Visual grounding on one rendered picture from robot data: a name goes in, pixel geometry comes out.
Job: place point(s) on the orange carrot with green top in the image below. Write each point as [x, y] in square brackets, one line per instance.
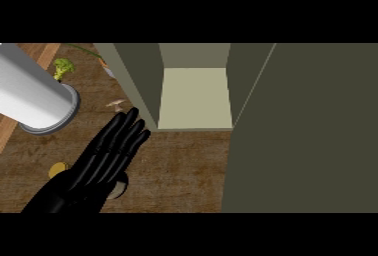
[102, 63]

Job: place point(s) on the yellow round disc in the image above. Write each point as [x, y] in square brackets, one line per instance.
[56, 170]

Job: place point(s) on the green broccoli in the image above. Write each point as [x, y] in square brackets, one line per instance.
[62, 68]

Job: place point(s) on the pale grey bowl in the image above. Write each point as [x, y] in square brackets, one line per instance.
[110, 72]

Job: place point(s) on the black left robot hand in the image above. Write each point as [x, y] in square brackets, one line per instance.
[98, 156]

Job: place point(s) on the dark olive cabinet door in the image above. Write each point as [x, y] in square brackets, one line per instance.
[304, 133]

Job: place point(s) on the olive open cabinet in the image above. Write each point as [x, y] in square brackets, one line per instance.
[194, 100]

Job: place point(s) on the white cylinder with grey rim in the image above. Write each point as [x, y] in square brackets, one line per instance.
[30, 90]

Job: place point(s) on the beige mushroom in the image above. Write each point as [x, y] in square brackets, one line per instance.
[117, 104]

